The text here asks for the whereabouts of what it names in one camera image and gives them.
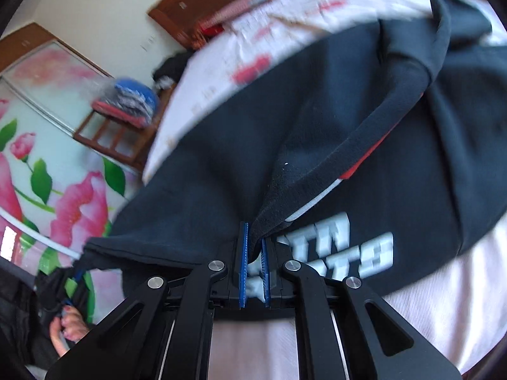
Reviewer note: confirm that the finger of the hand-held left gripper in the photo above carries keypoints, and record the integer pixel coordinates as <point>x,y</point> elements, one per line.
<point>80,274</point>

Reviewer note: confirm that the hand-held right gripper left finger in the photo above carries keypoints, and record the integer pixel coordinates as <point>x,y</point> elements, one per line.
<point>243,265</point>

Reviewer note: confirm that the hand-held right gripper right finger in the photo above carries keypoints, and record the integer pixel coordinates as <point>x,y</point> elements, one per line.
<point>265,275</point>

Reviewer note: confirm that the dark navy pants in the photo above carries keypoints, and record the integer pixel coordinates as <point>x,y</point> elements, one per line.
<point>222,166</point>

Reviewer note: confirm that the person's left hand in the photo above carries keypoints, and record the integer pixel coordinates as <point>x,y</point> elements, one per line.
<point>69,328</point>

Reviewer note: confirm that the person's dark clothing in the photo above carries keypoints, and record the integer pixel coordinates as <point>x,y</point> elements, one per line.
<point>18,316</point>

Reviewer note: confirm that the wooden chair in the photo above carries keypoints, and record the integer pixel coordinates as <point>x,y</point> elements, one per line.
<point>115,136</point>

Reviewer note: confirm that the floral wardrobe door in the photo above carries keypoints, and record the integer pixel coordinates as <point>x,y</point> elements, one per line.
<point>47,99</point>

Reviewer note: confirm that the clear plastic bag of clothes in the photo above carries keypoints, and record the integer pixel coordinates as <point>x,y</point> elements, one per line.
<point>126,99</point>

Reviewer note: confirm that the floral white bed sheet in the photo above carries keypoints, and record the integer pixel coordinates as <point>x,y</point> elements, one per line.
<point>222,67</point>

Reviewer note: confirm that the pile of dark clothes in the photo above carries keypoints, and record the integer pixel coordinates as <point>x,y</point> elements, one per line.
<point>170,67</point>

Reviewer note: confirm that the red cloth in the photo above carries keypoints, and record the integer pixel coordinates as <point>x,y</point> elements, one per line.
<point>210,30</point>

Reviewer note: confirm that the wooden headboard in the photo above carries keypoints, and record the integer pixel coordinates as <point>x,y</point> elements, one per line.
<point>186,0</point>

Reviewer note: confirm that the white wall switch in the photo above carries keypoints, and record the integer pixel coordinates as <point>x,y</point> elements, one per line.
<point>148,42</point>

